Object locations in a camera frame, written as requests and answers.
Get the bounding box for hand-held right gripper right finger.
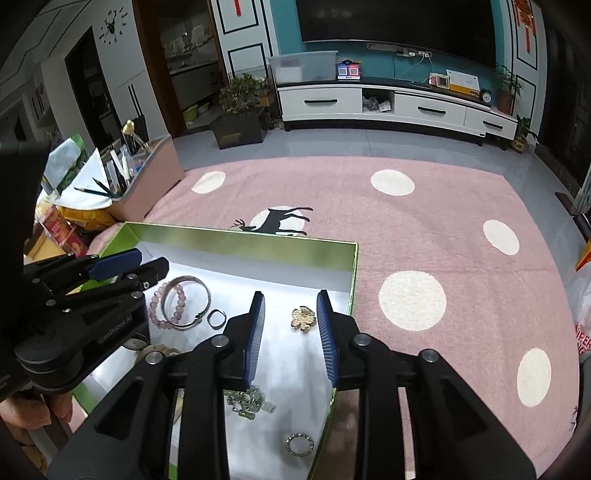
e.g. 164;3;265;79
315;290;539;480

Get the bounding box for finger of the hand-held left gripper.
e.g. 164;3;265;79
23;248;144;296
44;257;170;324

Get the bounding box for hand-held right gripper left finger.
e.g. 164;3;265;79
46;291;266;480

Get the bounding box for gold flower brooch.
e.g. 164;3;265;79
290;305;319;334

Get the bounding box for silver bangle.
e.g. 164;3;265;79
159;275;212;332

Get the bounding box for pale pink bead bracelet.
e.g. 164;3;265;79
147;281;190;330

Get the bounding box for green cardboard box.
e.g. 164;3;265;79
74;222;360;480

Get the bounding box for person's left hand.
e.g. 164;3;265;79
0;388;77;446

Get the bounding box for yellow snack bag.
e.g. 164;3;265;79
58;205;116;232

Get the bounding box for red snack box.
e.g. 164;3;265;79
39;208;88;257

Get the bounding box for white papers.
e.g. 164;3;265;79
55;148;121;208

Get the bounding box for pink storage box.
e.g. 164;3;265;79
99;136;185;221

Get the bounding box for bunch of pens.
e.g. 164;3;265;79
104;138;139;195

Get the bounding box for green and white bag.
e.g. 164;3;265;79
44;134;88;195

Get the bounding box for pink polka dot tablecloth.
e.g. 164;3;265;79
85;157;583;480

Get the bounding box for green basin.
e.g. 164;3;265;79
182;104;213;127

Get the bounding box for bushy plant in dark planter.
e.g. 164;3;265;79
210;74;273;149

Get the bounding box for white television cabinet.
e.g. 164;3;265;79
276;74;518;141

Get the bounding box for white plastic bag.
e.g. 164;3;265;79
566;272;591;384

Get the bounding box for clear plastic storage bin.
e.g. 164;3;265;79
269;51;339;85

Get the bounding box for blue and red sign stands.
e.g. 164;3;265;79
336;59;362;81

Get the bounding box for small potted plant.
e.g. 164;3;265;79
508;115;539;153

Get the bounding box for desk calendar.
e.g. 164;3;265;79
445;69;480;97

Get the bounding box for tall potted plant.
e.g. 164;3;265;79
494;65;525;116

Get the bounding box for black television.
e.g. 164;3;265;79
295;0;502;51

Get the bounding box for black wall clock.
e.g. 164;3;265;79
99;9;132;44

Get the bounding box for red wall decoration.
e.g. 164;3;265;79
512;0;539;51

